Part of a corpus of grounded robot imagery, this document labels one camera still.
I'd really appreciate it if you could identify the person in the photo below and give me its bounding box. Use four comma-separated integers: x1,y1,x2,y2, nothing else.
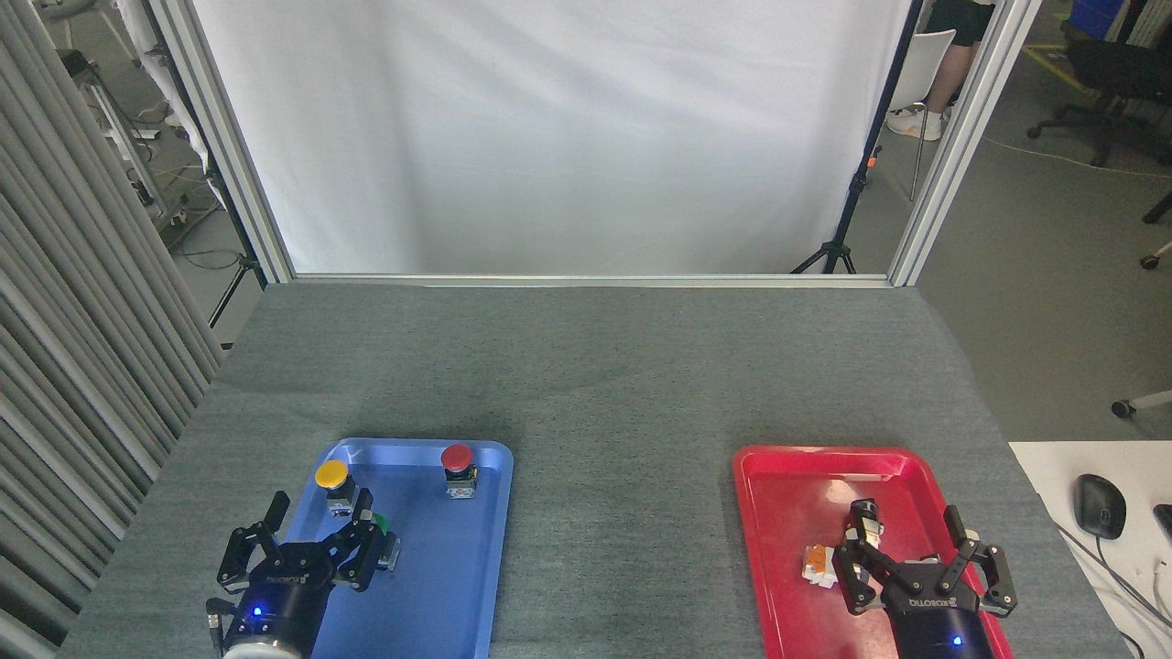
886,0,997,143

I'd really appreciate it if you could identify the grey table cloth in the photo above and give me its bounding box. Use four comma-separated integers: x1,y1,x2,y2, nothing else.
55,282,1138,659

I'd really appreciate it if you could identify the yellow push button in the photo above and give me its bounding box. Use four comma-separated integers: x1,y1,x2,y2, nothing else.
314,459,360,518

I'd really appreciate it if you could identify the black tripod light stand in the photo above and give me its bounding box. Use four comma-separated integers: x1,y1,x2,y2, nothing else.
207,165,269,330
791,0,926,275

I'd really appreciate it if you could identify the red push button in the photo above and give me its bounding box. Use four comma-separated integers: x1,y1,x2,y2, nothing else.
440,444,480,500

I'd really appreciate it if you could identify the red plastic tray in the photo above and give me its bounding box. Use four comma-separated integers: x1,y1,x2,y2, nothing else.
732,445,1015,659

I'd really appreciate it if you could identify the blue bin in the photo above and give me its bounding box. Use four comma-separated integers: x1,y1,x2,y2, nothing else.
1067,0,1133,43

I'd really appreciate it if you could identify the green push button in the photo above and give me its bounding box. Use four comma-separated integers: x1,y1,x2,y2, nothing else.
371,513,402,574

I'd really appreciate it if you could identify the black office chair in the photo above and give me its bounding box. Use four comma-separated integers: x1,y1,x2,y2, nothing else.
1025,26,1172,170

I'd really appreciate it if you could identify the grey chair leg with caster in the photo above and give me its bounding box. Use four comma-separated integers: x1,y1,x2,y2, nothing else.
1111,389,1172,420

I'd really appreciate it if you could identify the black knob switch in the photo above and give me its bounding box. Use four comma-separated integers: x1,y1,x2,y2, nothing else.
846,499,885,552

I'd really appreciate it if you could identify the grey pleated curtain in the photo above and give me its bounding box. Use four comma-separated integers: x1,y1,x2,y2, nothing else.
0,0,226,659

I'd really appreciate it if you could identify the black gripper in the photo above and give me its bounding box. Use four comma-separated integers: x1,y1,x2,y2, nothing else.
833,504,1018,659
217,488,391,654

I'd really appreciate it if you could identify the silver frame crossbar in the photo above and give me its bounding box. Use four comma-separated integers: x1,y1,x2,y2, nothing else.
291,272,895,290

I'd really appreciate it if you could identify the white backdrop cloth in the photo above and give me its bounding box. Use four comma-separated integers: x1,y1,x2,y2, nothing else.
190,0,918,276

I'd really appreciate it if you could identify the white floor cable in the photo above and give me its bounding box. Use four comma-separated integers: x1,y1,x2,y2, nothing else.
982,135,1172,181

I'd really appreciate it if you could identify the white desk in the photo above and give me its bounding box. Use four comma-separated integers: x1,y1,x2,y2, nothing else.
1007,441,1172,659

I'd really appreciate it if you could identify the black computer mouse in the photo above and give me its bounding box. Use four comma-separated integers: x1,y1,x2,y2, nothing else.
1074,473,1128,541

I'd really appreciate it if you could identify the white chair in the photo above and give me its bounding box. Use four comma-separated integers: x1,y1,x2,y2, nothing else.
886,29,958,202

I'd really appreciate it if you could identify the silver frame post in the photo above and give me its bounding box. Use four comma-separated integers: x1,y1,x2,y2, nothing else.
886,0,1045,288
146,0,296,286

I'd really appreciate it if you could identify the mouse cable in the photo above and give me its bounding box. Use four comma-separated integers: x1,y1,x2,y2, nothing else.
1053,522,1172,634

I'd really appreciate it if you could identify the blue plastic tray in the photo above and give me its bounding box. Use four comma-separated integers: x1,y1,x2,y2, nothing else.
240,438,515,659

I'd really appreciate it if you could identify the orange and white switch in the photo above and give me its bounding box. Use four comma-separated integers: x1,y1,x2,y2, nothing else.
802,544,840,589

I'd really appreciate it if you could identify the metal equipment rack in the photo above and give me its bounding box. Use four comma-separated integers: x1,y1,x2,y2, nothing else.
57,46,189,230

